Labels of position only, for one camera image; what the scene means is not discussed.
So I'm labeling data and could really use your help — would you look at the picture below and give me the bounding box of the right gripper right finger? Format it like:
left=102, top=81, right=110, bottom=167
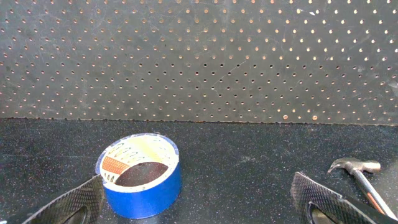
left=290, top=170, right=398, bottom=224

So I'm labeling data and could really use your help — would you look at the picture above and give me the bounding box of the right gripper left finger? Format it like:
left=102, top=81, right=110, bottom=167
left=21, top=174, right=106, bottom=224

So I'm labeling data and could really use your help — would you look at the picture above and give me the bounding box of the roll of blue tape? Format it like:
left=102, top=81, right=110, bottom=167
left=95, top=133, right=183, bottom=220

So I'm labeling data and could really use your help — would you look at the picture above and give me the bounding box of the black pegboard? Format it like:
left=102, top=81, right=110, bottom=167
left=0, top=0, right=398, bottom=126

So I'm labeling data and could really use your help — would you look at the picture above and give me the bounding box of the hammer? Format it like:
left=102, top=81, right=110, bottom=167
left=326, top=157, right=398, bottom=220

